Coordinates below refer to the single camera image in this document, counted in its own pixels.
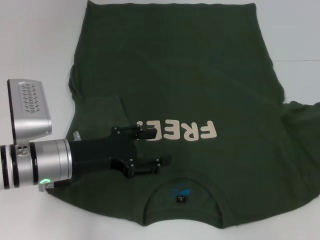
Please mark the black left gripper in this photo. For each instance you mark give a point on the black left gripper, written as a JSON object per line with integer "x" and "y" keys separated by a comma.
{"x": 100, "y": 152}

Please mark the dark green FREE t-shirt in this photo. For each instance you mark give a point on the dark green FREE t-shirt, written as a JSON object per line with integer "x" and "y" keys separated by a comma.
{"x": 187, "y": 75}

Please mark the small silver connector stub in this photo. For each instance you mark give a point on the small silver connector stub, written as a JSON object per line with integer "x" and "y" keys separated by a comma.
{"x": 77, "y": 136}

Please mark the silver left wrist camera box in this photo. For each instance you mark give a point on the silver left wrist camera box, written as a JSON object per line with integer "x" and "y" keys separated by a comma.
{"x": 30, "y": 110}

